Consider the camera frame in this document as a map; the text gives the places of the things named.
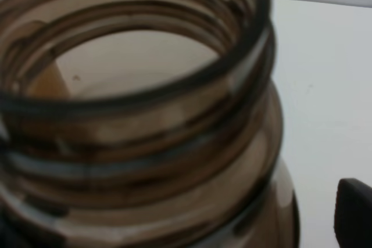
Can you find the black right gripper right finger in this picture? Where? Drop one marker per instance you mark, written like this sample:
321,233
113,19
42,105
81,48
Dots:
352,219

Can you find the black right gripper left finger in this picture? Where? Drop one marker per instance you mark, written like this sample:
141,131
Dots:
9,235

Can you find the brown translucent plastic bottle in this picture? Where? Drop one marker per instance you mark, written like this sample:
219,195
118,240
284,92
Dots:
144,123

